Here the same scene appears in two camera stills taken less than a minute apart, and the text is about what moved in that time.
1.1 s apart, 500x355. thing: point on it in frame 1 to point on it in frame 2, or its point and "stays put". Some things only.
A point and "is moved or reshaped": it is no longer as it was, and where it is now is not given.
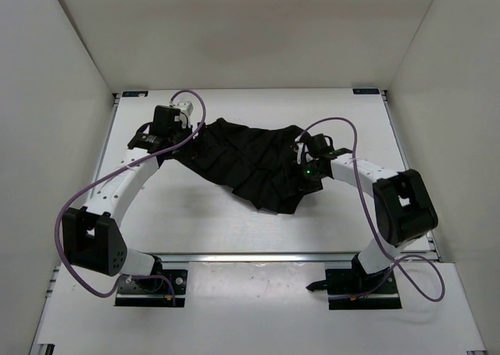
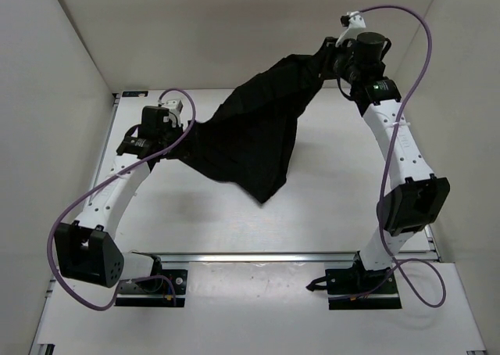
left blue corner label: x=134 y=93 stays put
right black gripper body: x=308 y=177 to x=344 y=70
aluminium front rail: x=256 y=257 stays put
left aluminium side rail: x=116 y=98 stays put
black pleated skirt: x=260 y=166 is moved or reshaped
